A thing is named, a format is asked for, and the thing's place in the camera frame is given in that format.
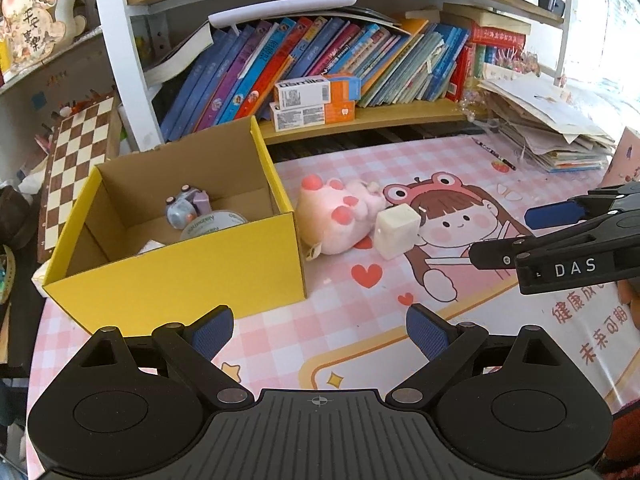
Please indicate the white squishy cube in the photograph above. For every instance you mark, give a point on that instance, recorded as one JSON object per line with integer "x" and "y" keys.
{"x": 397, "y": 230}

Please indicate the cartoon cat decoration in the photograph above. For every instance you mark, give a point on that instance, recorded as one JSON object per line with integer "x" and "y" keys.
{"x": 35, "y": 15}

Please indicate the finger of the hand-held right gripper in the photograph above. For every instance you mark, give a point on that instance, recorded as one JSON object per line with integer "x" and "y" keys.
{"x": 500, "y": 255}
{"x": 555, "y": 214}

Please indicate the pink plush toy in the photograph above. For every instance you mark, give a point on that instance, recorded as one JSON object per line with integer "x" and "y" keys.
{"x": 335, "y": 220}

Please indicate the purple toy camera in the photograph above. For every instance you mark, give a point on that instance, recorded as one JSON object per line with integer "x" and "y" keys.
{"x": 186, "y": 207}

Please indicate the clear tape roll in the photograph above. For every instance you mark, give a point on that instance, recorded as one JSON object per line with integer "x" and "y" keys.
{"x": 210, "y": 222}

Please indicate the row of colourful books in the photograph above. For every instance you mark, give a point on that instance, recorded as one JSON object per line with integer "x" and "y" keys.
{"x": 325, "y": 60}

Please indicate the white rolled tube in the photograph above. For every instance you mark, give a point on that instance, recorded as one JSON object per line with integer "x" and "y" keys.
{"x": 280, "y": 7}

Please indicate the thick white paperback book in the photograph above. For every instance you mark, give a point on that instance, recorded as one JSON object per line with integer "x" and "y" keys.
{"x": 177, "y": 55}

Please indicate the pink checked table mat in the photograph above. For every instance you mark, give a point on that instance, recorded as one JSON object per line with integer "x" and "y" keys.
{"x": 350, "y": 345}

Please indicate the person's right hand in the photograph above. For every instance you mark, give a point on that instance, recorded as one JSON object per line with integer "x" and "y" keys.
{"x": 631, "y": 305}

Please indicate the striped pencil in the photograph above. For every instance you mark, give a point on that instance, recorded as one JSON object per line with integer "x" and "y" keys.
{"x": 495, "y": 155}

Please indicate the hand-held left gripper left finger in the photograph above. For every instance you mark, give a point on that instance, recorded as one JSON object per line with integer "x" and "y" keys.
{"x": 215, "y": 332}

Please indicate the yellow cardboard box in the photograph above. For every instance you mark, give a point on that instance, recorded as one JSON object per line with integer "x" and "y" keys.
{"x": 200, "y": 270}

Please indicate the stack of loose papers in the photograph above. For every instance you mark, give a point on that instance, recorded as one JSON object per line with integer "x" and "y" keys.
{"x": 545, "y": 120}

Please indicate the wooden chessboard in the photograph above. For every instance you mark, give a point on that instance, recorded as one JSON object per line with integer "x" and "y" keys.
{"x": 75, "y": 170}

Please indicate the white orange blue toothpaste box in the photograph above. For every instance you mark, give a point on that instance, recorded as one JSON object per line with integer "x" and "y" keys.
{"x": 315, "y": 91}

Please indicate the brown bag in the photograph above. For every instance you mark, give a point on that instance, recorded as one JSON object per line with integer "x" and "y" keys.
{"x": 14, "y": 217}

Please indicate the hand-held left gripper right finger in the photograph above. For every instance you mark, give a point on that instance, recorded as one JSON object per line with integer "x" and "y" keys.
{"x": 425, "y": 332}

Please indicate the pink card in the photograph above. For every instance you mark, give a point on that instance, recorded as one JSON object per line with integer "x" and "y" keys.
{"x": 625, "y": 160}

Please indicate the wooden bookshelf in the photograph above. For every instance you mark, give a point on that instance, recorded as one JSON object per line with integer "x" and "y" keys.
{"x": 350, "y": 120}

